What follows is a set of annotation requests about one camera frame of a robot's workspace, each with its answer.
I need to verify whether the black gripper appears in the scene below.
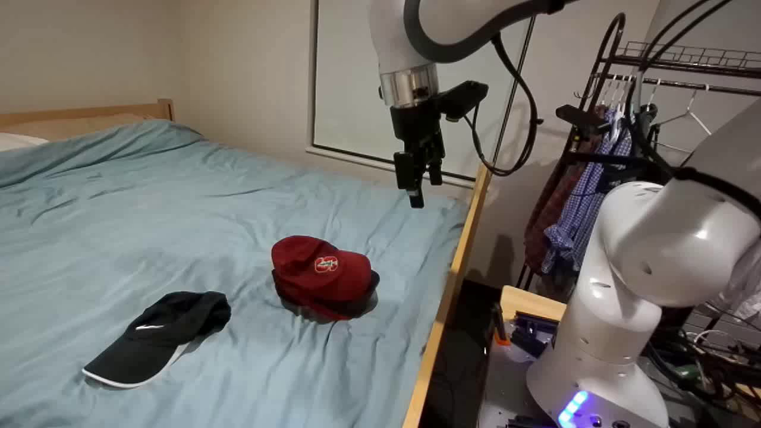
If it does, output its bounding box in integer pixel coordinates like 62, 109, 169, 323
388, 101, 447, 213

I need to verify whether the black cap with white trim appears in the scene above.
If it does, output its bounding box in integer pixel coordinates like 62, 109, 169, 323
80, 290, 233, 393

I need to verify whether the white framed window panel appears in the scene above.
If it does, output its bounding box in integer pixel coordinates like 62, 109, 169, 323
307, 0, 534, 183

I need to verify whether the dark red hanging garment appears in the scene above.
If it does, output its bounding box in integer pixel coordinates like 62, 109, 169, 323
522, 129, 592, 272

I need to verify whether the purple hanging garment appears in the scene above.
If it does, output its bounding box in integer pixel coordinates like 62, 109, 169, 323
539, 109, 638, 270

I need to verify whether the small wooden side table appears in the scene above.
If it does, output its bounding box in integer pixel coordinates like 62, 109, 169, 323
496, 283, 570, 329

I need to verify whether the blue box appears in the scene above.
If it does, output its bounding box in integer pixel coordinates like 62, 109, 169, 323
507, 309, 560, 361

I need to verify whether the black metal clothes rack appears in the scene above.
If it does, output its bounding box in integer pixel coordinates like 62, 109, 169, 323
514, 9, 761, 295

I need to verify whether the light blue bed sheet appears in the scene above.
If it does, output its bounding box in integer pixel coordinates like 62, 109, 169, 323
0, 120, 471, 428

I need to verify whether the white pillow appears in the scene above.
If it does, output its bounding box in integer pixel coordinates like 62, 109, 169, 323
0, 132, 51, 154

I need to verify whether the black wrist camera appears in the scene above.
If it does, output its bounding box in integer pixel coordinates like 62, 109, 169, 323
438, 80, 490, 124

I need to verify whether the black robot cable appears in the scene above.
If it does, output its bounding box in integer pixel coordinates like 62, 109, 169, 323
462, 32, 547, 179

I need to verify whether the wooden bed frame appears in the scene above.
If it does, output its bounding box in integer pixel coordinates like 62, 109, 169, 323
0, 99, 495, 428

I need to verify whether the white wire hanger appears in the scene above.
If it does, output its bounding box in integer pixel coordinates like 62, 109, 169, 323
654, 81, 715, 141

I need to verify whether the tangle of dark cables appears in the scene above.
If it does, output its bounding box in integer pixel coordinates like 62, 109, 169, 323
644, 311, 761, 403

